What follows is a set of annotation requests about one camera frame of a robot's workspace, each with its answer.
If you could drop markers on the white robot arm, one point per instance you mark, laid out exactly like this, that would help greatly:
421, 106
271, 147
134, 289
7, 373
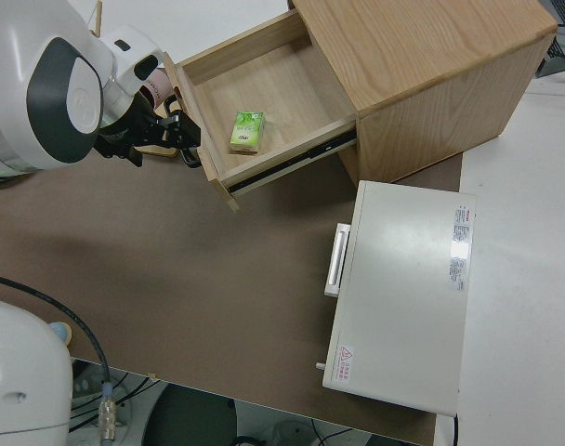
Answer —
13, 93

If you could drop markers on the brown table mat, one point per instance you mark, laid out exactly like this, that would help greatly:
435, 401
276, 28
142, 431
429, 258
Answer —
194, 279

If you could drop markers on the pink mug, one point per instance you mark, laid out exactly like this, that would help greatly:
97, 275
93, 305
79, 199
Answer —
157, 86

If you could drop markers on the wooden mug tree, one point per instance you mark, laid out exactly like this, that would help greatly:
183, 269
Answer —
159, 152

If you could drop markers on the dark grey round base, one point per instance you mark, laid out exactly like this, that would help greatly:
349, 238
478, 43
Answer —
189, 418

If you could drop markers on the black mesh object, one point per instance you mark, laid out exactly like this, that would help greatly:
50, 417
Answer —
561, 51

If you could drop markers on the white toaster oven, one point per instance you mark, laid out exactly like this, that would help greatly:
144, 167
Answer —
403, 302

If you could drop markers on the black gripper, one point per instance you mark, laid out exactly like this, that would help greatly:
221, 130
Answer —
138, 132

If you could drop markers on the wooden drawer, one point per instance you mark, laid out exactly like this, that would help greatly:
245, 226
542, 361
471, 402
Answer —
273, 83

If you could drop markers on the green tissue pack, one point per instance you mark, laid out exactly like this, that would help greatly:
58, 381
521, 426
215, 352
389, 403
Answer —
247, 130

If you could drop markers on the light wooden cabinet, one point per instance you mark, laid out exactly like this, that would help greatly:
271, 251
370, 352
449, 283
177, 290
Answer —
426, 46

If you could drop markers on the metal drawer slide rail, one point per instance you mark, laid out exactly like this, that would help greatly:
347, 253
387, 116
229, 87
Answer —
282, 167

